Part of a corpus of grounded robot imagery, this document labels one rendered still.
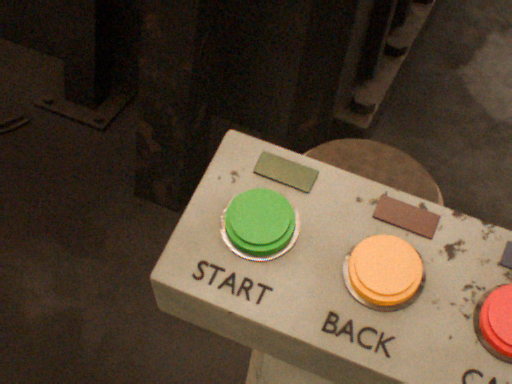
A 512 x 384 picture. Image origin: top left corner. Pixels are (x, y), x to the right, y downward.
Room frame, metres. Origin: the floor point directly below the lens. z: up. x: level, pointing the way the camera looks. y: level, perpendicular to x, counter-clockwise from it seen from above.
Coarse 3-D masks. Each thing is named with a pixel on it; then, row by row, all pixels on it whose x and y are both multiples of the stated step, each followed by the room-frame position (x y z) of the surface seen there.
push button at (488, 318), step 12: (504, 288) 0.33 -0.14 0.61; (492, 300) 0.32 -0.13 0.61; (504, 300) 0.32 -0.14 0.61; (480, 312) 0.32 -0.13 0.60; (492, 312) 0.32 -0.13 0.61; (504, 312) 0.32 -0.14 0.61; (480, 324) 0.32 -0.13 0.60; (492, 324) 0.31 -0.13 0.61; (504, 324) 0.31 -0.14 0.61; (492, 336) 0.31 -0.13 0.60; (504, 336) 0.31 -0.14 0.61; (504, 348) 0.30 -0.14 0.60
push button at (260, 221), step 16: (256, 192) 0.37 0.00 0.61; (272, 192) 0.37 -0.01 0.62; (240, 208) 0.36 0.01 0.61; (256, 208) 0.36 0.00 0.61; (272, 208) 0.36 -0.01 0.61; (288, 208) 0.36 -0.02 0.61; (240, 224) 0.35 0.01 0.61; (256, 224) 0.35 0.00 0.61; (272, 224) 0.35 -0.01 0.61; (288, 224) 0.35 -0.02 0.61; (240, 240) 0.34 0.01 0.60; (256, 240) 0.34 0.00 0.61; (272, 240) 0.34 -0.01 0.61; (288, 240) 0.35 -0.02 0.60
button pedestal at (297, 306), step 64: (320, 192) 0.38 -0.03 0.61; (384, 192) 0.39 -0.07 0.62; (192, 256) 0.34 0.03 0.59; (256, 256) 0.34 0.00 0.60; (320, 256) 0.35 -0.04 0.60; (448, 256) 0.35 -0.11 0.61; (192, 320) 0.33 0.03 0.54; (256, 320) 0.31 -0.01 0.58; (320, 320) 0.31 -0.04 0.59; (384, 320) 0.31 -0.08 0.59; (448, 320) 0.32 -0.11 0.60
